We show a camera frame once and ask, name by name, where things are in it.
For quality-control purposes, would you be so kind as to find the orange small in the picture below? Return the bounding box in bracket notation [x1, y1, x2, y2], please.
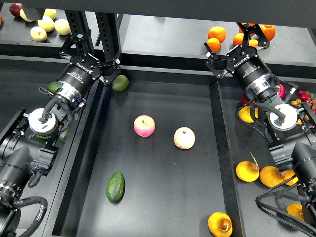
[248, 39, 259, 47]
[233, 33, 244, 46]

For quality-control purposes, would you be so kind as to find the pale yellow apple right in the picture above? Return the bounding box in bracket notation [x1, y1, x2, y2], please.
[54, 18, 71, 36]

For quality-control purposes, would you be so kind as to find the pale yellow pink apple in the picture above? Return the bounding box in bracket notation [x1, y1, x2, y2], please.
[173, 127, 196, 150]

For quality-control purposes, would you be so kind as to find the black right tray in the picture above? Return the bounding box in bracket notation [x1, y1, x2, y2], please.
[209, 74, 316, 237]

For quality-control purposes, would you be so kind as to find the round green avocado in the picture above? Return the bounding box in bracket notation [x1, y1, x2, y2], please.
[112, 75, 129, 91]

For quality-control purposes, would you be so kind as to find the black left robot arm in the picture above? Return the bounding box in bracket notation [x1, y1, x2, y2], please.
[0, 31, 120, 237]

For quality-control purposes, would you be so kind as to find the yellow pear middle right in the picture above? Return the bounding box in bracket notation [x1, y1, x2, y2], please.
[259, 166, 285, 188]

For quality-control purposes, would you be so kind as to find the yellow pear far right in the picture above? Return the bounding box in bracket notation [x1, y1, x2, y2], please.
[283, 169, 300, 186]

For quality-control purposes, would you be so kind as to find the yellow pear bottom right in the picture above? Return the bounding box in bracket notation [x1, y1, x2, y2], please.
[286, 203, 304, 221]

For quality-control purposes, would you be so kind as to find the pale yellow apple middle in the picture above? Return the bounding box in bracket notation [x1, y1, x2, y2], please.
[38, 15, 54, 32]

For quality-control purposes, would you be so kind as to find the black perforated shelf post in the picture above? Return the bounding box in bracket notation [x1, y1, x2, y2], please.
[95, 12, 120, 60]

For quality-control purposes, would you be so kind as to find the green avocado top left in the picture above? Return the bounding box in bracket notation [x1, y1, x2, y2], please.
[47, 81, 61, 94]

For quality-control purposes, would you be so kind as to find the black left tray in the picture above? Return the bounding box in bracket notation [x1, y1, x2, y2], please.
[0, 57, 104, 237]

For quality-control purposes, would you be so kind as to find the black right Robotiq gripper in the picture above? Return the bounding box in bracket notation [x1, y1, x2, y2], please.
[203, 23, 272, 92]

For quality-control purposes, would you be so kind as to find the orange lower left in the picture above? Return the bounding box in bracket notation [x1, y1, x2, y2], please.
[206, 38, 221, 53]

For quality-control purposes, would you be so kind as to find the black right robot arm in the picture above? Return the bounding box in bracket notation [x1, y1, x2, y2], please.
[206, 23, 316, 237]

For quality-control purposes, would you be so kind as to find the red apple right tray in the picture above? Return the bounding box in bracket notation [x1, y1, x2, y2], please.
[278, 84, 286, 99]

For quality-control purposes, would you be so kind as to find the yellow pear long stem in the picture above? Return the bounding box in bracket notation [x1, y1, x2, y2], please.
[236, 152, 260, 182]

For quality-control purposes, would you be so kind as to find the orange cherry tomato bunch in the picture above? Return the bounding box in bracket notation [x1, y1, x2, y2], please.
[290, 99, 302, 107]

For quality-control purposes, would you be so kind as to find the orange top right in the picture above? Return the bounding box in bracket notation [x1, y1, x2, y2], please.
[260, 24, 276, 41]

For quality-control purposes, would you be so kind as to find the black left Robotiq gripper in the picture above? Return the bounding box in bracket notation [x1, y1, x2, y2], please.
[57, 29, 121, 97]

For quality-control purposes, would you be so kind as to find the orange centre small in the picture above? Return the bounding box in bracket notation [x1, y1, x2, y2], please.
[233, 33, 244, 46]

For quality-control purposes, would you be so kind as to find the yellow pear upper right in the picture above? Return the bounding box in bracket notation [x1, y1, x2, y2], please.
[238, 105, 254, 123]

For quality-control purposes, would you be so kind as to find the dark avocado by wall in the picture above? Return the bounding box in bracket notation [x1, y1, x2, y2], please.
[59, 127, 70, 142]

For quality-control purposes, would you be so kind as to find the red cherry tomato bunch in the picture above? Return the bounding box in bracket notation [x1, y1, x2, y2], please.
[298, 90, 316, 109]

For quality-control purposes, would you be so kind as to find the orange top left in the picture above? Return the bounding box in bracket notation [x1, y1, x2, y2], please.
[208, 26, 226, 43]

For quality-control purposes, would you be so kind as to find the large black centre tray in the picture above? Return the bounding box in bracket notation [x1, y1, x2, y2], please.
[41, 63, 246, 237]

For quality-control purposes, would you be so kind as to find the yellow pear with stem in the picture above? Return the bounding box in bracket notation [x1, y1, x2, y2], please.
[208, 212, 233, 237]

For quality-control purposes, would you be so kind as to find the dark red apple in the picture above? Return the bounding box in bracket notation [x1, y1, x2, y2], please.
[9, 3, 22, 17]

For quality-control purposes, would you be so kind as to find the dark green avocado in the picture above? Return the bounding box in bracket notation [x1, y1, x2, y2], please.
[106, 171, 125, 202]

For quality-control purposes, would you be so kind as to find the pink red apple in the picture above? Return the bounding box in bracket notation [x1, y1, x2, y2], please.
[133, 115, 156, 137]

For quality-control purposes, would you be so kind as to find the pale yellow apple back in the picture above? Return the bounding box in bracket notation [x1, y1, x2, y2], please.
[44, 8, 57, 20]

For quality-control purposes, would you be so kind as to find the pale yellow apple front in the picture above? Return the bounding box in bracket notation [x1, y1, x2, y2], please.
[30, 26, 47, 42]

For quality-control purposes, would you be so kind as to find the orange right small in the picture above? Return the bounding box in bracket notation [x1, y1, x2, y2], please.
[248, 39, 259, 47]

